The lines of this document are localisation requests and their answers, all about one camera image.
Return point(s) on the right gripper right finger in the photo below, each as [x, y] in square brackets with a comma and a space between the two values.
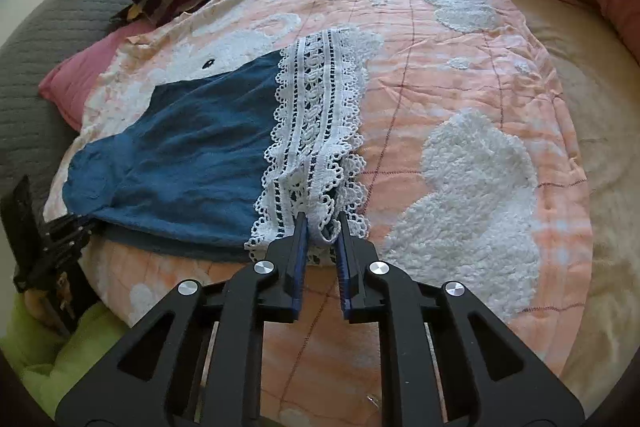
[359, 302]

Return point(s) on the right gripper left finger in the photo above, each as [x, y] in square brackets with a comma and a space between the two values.
[281, 295]

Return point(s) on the blue denim pants lace trim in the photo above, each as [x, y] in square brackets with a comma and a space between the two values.
[220, 167]

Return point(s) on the lime green sleeve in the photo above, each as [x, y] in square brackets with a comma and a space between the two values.
[49, 364]

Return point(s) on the grey quilted pillow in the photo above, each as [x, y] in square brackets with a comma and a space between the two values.
[34, 136]

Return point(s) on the pink pillow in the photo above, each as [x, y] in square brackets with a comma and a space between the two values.
[69, 83]

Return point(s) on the peach white quilted bedspread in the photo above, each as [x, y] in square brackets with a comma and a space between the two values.
[477, 211]

